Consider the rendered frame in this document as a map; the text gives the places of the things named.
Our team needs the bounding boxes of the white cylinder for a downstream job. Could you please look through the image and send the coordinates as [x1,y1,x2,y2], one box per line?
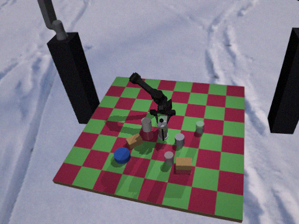
[141,117,152,132]

